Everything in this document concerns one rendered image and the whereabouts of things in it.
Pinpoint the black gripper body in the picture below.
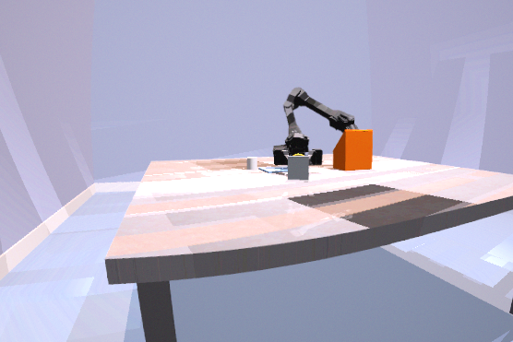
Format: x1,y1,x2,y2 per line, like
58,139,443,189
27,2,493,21
274,147,323,166

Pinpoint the white cylinder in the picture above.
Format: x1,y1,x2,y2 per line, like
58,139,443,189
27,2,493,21
246,157,257,170

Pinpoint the white square mat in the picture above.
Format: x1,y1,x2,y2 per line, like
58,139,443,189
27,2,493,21
259,166,288,173

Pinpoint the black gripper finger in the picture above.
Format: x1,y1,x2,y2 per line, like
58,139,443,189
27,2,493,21
307,150,316,166
280,150,289,166

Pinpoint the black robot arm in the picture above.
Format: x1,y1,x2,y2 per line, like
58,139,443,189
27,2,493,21
273,87,359,156

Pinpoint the white dish rack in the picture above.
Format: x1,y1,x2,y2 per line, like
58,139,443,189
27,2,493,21
288,156,309,181

